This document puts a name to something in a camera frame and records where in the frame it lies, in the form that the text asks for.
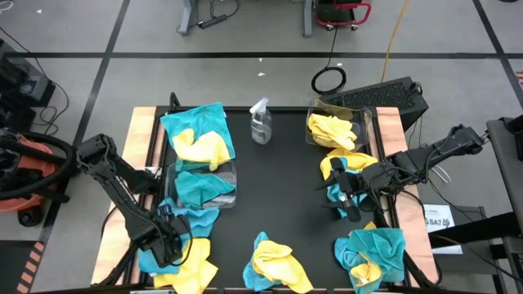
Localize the black equipment rack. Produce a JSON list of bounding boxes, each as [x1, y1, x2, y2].
[[0, 38, 56, 131]]

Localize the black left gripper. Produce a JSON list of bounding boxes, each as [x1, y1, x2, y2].
[[141, 203, 190, 267]]

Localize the black vacuum hose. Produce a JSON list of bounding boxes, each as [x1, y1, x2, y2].
[[0, 130, 82, 202]]

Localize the clear spray bottle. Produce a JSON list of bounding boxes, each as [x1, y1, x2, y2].
[[248, 96, 274, 145]]

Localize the black aluminium table frame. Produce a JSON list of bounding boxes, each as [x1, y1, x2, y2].
[[96, 105, 443, 294]]

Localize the orange black shop vacuum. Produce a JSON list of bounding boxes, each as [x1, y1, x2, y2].
[[0, 127, 83, 228]]

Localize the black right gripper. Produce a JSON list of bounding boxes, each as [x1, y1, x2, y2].
[[316, 157, 371, 224]]

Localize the teal microfiber towel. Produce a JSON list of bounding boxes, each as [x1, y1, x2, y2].
[[174, 171, 236, 207], [333, 227, 406, 294], [159, 101, 237, 172], [326, 157, 369, 220]]

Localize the grey desk leg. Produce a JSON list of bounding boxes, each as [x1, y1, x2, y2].
[[176, 0, 200, 36], [302, 0, 315, 38]]

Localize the black power strip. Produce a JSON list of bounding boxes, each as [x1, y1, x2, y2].
[[197, 14, 229, 29]]

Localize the wooden side board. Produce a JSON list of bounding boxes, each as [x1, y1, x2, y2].
[[90, 106, 159, 286], [375, 106, 439, 287]]

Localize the clear plastic basket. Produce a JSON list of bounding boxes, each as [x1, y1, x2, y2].
[[165, 161, 238, 210], [305, 99, 373, 151]]

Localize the yellow cable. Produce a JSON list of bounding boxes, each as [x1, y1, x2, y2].
[[380, 0, 411, 82]]

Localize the grey side table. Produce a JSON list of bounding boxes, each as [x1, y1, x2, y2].
[[485, 116, 523, 246]]

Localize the red black rolling cart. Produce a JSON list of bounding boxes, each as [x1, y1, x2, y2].
[[315, 0, 373, 32]]

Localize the black coiled cable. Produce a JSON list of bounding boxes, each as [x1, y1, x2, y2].
[[311, 24, 347, 96]]

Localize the white paper sign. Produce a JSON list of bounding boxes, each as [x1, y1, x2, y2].
[[422, 203, 463, 255]]

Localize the black metal beam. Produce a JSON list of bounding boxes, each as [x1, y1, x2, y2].
[[428, 212, 523, 250]]

